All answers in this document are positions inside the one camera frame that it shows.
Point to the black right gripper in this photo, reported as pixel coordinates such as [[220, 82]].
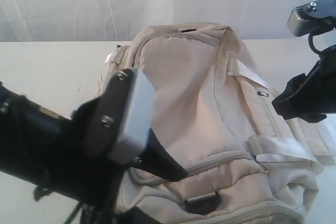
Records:
[[309, 96]]

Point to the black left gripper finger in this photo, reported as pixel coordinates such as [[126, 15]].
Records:
[[157, 161]]

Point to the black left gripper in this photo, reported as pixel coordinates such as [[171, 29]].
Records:
[[49, 153]]

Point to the beige duffel bag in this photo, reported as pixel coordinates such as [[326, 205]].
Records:
[[213, 114]]

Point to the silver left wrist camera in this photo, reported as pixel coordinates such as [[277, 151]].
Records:
[[136, 121]]

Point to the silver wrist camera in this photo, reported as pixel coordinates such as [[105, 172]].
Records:
[[309, 17], [136, 121]]

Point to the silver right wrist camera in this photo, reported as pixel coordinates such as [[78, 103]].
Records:
[[309, 17]]

